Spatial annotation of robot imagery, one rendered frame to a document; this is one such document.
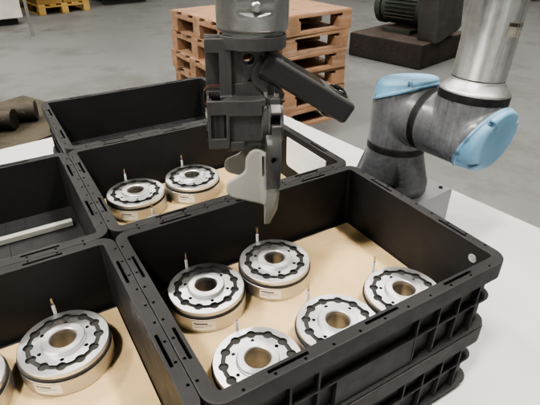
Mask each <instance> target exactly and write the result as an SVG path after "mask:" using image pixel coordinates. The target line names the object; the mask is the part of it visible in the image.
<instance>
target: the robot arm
mask: <svg viewBox="0 0 540 405"><path fill-rule="evenodd" d="M529 5H530V0H469V4H468V9H467V14H466V17H465V21H464V26H463V30H462V33H461V37H460V42H459V46H458V49H457V53H456V58H455V62H454V65H453V69H452V74H451V75H450V76H449V77H448V78H446V79H445V80H443V81H441V82H440V79H439V77H437V76H434V75H430V74H423V73H399V74H392V75H387V76H383V77H381V78H380V79H379V80H378V81H377V83H376V85H375V90H374V96H373V97H372V100H373V104H372V109H371V115H370V126H369V132H368V138H367V143H366V148H365V150H364V152H363V154H362V156H361V158H360V160H359V162H358V164H357V166H356V167H358V168H359V169H360V170H363V171H364V172H366V173H368V174H369V175H371V176H373V177H374V178H377V179H378V180H379V181H381V182H383V183H385V184H386V185H388V186H389V187H391V188H393V189H395V190H397V191H398V192H399V193H401V194H403V195H405V196H407V197H408V198H410V199H414V198H418V197H420V196H421V195H423V194H424V192H425V190H426V186H427V183H428V177H427V175H426V167H425V160H424V152H425V153H429V154H431V155H433V156H435V157H437V158H440V159H443V160H445V161H446V162H450V163H452V165H454V166H460V167H463V168H465V169H467V170H472V171H478V170H483V169H485V168H487V167H489V166H491V165H492V164H493V163H494V162H495V161H496V160H497V159H498V158H499V157H500V156H501V155H502V154H503V153H504V152H505V150H506V149H507V148H508V146H509V144H510V142H511V141H512V140H513V137H514V135H515V133H516V131H517V128H518V113H517V112H516V111H514V109H513V108H509V103H510V101H511V98H512V95H513V94H512V92H511V91H510V90H509V88H508V86H507V85H506V80H507V77H508V74H509V70H510V67H511V63H512V61H513V56H514V53H515V51H516V48H517V45H518V40H519V37H520V34H521V32H522V27H523V24H524V22H525V18H526V14H527V11H528V8H529ZM288 16H289V0H215V18H216V27H217V28H218V29H219V30H220V32H219V34H204V38H203V39H204V53H205V69H206V85H207V86H206V87H205V88H204V89H203V103H204V107H206V119H207V122H208V123H207V140H209V149H227V151H240V152H239V153H238V154H236V155H234V156H231V157H229V158H227V159H226V161H225V162H224V168H225V170H226V171H227V172H229V173H231V174H238V176H236V177H234V178H232V179H231V180H229V181H228V183H227V193H228V194H229V195H230V196H231V197H232V198H237V199H241V200H245V201H249V202H253V203H259V204H263V205H264V224H268V223H270V222H271V221H272V218H273V216H274V214H275V213H276V211H277V207H278V202H279V194H280V175H281V142H282V141H283V136H284V107H283V103H282V100H283V99H284V92H283V90H282V88H283V89H284V90H285V91H287V92H289V93H291V94H293V95H294V96H296V97H298V98H299V99H301V100H303V101H304V102H306V103H308V104H310V105H312V106H313V107H314V108H316V109H317V110H318V112H319V113H320V114H321V115H323V116H325V117H332V118H333V119H335V120H337V121H339V122H341V123H344V122H346V120H347V119H348V118H349V116H350V114H351V113H352V112H353V111H354V104H353V103H352V102H351V100H350V99H349V98H348V96H347V94H346V91H345V90H344V89H343V88H342V87H340V86H338V85H336V84H328V83H327V82H325V81H324V80H322V79H320V78H319V77H317V76H315V75H314V74H313V73H311V72H309V71H307V70H305V69H304V68H303V67H301V66H299V65H298V64H296V63H294V62H293V61H291V60H290V59H288V58H286V57H284V56H283V55H281V54H280V53H278V52H277V50H280V49H284V48H286V35H287V34H286V33H285V32H283V31H286V30H287V29H288ZM248 53H249V54H252V57H251V58H250V59H249V60H243V56H244V55H245V54H248ZM438 86H439V88H438ZM206 90H207V100H205V91H206ZM226 137H227V138H226ZM257 146H258V149H257V148H256V147H257Z"/></svg>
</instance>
